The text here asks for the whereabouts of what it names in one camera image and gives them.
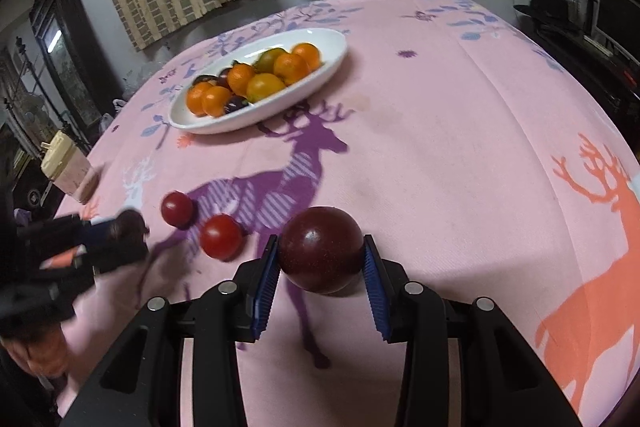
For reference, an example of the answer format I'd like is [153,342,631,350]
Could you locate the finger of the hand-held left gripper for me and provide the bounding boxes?
[17,213,126,242]
[40,237,150,277]

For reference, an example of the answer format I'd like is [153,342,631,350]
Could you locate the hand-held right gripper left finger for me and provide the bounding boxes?
[60,234,281,427]

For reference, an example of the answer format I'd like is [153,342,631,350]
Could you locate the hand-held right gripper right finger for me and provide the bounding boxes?
[362,234,583,427]

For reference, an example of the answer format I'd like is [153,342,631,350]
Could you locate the large dark red plum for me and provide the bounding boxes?
[277,206,363,295]

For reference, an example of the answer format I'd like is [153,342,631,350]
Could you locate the small red plum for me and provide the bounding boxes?
[199,214,244,259]
[160,191,195,228]

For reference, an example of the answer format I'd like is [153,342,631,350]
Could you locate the small orange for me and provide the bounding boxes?
[291,43,321,72]
[186,83,213,116]

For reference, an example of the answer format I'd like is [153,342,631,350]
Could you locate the yellowish orange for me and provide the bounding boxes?
[246,73,286,104]

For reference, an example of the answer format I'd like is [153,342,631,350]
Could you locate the white oval plate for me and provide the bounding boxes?
[167,28,348,135]

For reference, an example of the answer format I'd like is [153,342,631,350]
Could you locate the yellow green fruit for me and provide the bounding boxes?
[255,48,288,74]

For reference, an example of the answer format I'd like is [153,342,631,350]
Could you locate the person's left hand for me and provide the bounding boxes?
[12,329,71,380]

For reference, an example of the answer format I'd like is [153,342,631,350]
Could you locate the clear cup with beige lid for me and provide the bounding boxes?
[41,130,101,202]

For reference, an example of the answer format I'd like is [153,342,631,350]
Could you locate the pink deer printed tablecloth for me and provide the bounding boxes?
[52,0,640,427]

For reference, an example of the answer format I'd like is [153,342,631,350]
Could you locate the dark wooden cabinet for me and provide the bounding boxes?
[29,0,108,142]

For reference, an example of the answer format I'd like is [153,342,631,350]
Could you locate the dark desk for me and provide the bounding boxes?
[520,17,640,118]

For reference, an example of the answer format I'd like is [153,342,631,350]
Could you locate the black hat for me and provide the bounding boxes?
[514,0,576,28]

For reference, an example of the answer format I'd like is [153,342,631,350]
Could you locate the computer monitor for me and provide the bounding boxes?
[592,0,640,58]

